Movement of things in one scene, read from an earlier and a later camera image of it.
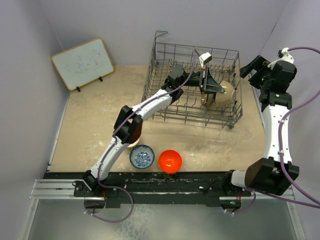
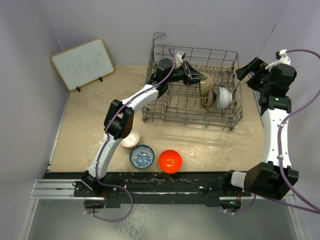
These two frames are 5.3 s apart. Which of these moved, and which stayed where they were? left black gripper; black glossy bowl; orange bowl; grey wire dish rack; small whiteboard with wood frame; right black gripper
Moved: black glossy bowl; left black gripper
Stayed: right black gripper; small whiteboard with wood frame; grey wire dish rack; orange bowl
